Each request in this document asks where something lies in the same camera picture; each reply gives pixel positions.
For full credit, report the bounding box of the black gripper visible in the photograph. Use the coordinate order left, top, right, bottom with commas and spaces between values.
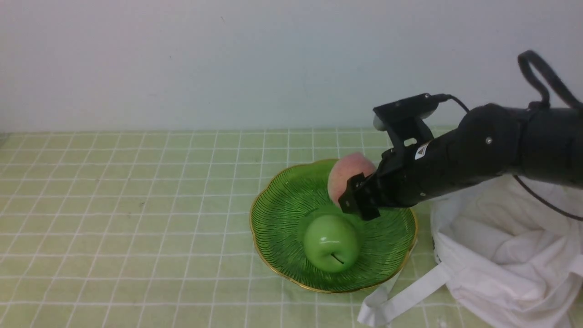
338, 129, 490, 221

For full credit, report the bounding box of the pink peach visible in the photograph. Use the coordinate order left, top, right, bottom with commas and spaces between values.
327, 152, 376, 207

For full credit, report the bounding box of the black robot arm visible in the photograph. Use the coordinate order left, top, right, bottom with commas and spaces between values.
338, 104, 582, 220

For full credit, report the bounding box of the white cloth bag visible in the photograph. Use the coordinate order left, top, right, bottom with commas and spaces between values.
358, 176, 582, 328

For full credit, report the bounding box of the green apple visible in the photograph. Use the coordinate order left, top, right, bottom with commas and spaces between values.
303, 214, 361, 273

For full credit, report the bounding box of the green checked tablecloth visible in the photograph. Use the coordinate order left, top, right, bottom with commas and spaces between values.
0, 128, 583, 328

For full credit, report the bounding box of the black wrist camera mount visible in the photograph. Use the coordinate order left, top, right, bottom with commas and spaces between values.
373, 93, 440, 152

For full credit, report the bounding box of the black cable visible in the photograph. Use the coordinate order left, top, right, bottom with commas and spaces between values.
430, 50, 583, 222

